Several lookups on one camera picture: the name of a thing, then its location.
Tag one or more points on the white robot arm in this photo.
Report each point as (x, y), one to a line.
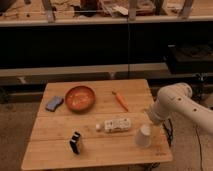
(177, 98)

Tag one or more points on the black eraser block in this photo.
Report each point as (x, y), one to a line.
(74, 142)

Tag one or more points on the orange toy carrot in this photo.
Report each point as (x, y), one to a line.
(121, 100)

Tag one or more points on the orange wooden bowl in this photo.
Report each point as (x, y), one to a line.
(80, 98)

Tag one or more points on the white milk carton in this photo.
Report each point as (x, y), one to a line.
(114, 125)

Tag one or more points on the wooden table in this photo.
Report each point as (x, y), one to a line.
(49, 148)

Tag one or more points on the blue sponge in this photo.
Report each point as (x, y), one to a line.
(54, 103)

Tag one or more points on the long metal workbench shelf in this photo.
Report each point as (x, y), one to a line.
(42, 40)

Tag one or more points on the black box on shelf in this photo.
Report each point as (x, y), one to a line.
(187, 59)

